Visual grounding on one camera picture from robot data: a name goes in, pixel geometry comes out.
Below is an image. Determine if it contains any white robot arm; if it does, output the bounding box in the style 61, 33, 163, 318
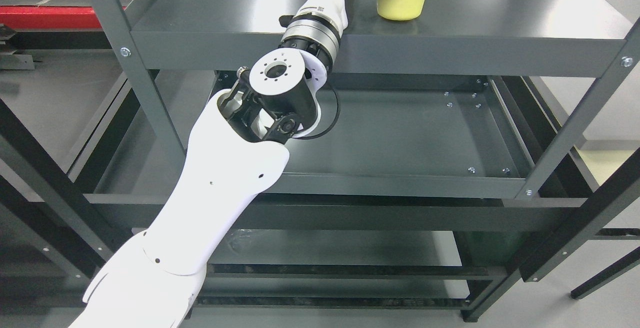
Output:
71, 11, 342, 328

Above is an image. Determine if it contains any black metal shelf rack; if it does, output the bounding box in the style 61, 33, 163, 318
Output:
0, 0, 640, 324

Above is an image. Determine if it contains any grey metal shelf unit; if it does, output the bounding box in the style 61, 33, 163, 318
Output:
72, 0, 640, 321

